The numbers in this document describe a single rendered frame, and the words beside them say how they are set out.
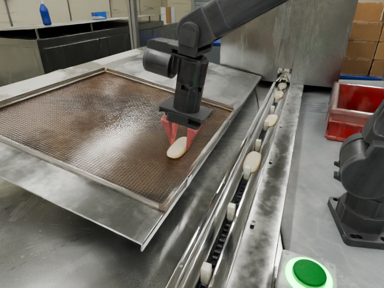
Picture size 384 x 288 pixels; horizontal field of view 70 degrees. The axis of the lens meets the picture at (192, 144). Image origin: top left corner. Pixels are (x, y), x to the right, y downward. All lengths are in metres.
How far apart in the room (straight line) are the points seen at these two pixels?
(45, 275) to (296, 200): 0.49
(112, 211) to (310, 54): 1.07
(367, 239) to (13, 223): 0.65
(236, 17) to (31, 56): 2.00
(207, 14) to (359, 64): 4.61
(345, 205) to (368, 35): 4.50
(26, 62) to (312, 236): 2.22
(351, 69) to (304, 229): 4.55
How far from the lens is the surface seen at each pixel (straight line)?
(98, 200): 0.50
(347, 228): 0.60
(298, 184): 0.70
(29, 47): 2.35
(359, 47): 5.01
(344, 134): 0.94
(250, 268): 0.44
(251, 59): 1.35
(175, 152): 0.61
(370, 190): 0.54
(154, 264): 0.50
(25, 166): 0.59
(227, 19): 0.49
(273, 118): 0.94
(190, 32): 0.50
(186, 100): 0.55
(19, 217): 0.66
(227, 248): 0.48
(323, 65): 1.33
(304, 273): 0.40
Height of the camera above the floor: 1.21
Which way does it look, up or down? 28 degrees down
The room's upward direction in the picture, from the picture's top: straight up
